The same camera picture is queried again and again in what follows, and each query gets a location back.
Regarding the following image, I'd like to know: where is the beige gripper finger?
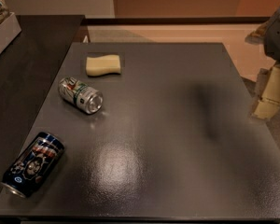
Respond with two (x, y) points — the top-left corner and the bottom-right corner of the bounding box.
(252, 63), (280, 119)

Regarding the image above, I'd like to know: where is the silver green 7up can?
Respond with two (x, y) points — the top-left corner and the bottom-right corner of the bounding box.
(58, 77), (104, 115)

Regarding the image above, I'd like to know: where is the blue pepsi can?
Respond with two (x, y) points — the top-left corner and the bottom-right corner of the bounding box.
(1, 132), (64, 198)

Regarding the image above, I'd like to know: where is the yellow sponge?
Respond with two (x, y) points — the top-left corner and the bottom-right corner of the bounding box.
(86, 55), (121, 77)

